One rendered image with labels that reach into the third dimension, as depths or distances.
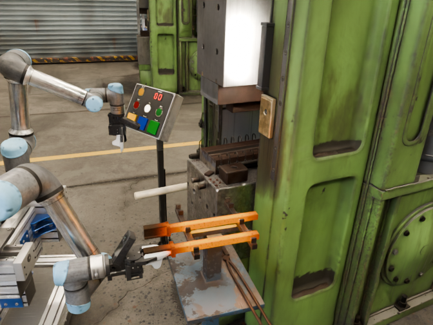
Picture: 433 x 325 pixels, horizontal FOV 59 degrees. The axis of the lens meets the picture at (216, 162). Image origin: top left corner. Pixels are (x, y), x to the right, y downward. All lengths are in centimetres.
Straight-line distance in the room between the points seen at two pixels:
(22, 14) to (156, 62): 386
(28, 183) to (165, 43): 557
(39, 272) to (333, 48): 200
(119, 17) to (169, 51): 316
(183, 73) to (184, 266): 528
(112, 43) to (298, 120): 839
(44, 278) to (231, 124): 139
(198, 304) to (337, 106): 97
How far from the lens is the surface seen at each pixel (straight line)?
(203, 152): 200
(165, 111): 223
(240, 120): 217
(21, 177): 128
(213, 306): 151
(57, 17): 961
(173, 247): 132
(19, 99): 213
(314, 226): 193
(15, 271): 174
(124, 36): 971
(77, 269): 130
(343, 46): 164
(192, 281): 160
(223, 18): 167
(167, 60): 673
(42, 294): 241
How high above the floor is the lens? 178
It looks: 25 degrees down
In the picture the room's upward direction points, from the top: 2 degrees clockwise
